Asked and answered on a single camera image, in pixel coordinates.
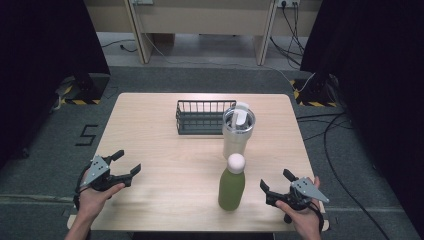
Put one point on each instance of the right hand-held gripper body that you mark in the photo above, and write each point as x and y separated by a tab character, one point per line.
308	190

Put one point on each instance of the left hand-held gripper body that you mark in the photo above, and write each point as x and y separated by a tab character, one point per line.
98	168

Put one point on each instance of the green bottle with white cap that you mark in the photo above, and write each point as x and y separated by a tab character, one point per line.
231	190

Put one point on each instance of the white tumbler with clear lid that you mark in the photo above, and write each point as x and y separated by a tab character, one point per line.
235	140

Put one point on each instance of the person's right hand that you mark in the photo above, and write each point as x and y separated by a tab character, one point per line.
306	220

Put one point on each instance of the person's left hand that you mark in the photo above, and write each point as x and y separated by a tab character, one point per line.
91	201

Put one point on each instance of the black stand base striped tape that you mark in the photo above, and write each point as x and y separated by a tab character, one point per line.
90	91
313	95

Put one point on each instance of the black curtain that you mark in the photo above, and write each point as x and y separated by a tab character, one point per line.
383	83
40	66

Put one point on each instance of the beige desk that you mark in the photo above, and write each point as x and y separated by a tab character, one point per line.
200	16

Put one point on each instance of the white wall socket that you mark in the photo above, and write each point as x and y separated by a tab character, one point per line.
288	3

